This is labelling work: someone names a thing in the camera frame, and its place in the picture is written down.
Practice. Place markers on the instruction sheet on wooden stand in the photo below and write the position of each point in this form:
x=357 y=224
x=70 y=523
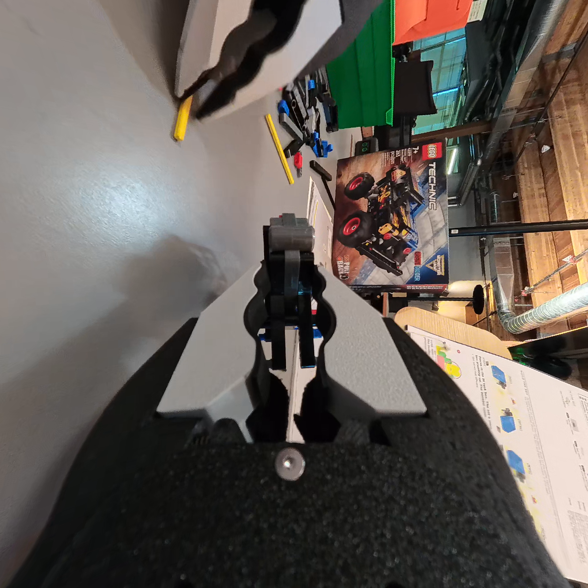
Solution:
x=441 y=326

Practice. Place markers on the scattered dark lego parts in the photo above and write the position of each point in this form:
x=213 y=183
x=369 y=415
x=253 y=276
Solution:
x=305 y=115

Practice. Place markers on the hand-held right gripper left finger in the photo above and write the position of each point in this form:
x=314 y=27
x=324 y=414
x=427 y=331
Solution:
x=206 y=367

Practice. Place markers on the black lego chassis assembly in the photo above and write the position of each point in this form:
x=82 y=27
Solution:
x=287 y=239

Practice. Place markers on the yellow lego axle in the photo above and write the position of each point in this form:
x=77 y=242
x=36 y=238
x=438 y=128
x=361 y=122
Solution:
x=183 y=118
x=279 y=149

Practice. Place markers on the black long rod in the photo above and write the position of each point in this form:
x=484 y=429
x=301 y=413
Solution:
x=320 y=171
x=329 y=194

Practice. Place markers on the silver air duct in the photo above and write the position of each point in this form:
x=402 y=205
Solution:
x=546 y=310

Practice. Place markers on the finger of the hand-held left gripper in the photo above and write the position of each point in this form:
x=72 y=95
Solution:
x=202 y=41
x=312 y=50

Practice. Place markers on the green bin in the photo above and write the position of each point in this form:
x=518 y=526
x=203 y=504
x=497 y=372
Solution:
x=363 y=78

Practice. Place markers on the orange bin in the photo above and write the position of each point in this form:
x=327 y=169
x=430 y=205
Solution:
x=432 y=18

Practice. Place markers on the monster truck lego box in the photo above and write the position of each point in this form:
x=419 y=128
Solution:
x=390 y=220

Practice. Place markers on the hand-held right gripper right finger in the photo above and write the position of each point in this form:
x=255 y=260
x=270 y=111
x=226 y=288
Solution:
x=367 y=367

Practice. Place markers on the white instruction sheet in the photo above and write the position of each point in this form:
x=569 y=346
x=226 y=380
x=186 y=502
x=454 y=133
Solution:
x=528 y=436

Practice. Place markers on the lego instruction booklet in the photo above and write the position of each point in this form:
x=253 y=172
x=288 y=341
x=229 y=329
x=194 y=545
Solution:
x=321 y=220

